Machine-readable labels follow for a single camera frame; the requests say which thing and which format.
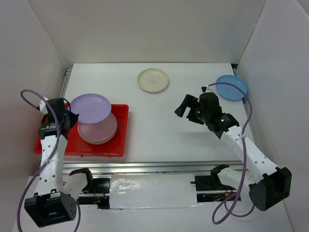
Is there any purple plate back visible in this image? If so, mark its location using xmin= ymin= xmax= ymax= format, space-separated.
xmin=70 ymin=93 xmax=112 ymax=124

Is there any aluminium frame rail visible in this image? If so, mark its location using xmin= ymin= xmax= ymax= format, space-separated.
xmin=62 ymin=161 xmax=242 ymax=175

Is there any red plastic bin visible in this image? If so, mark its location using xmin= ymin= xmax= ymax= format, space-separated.
xmin=34 ymin=103 xmax=129 ymax=158

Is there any blue plate back right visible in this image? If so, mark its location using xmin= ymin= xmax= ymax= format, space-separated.
xmin=216 ymin=75 xmax=248 ymax=101

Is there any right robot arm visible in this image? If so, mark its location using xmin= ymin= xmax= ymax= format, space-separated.
xmin=175 ymin=92 xmax=292 ymax=211

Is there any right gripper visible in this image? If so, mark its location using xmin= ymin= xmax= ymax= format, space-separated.
xmin=175 ymin=94 xmax=210 ymax=125

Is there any cream plate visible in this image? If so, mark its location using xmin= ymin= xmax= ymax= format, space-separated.
xmin=138 ymin=68 xmax=169 ymax=93

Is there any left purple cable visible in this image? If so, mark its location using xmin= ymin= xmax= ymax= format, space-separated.
xmin=18 ymin=89 xmax=82 ymax=232

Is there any white foil-taped cover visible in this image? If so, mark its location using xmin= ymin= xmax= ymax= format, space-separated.
xmin=109 ymin=174 xmax=198 ymax=209

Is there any pink plate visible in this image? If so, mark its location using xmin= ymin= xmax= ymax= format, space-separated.
xmin=78 ymin=113 xmax=118 ymax=145

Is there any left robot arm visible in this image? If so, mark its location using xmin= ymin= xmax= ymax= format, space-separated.
xmin=24 ymin=98 xmax=95 ymax=228

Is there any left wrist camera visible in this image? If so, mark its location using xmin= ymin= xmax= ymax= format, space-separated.
xmin=36 ymin=100 xmax=49 ymax=115

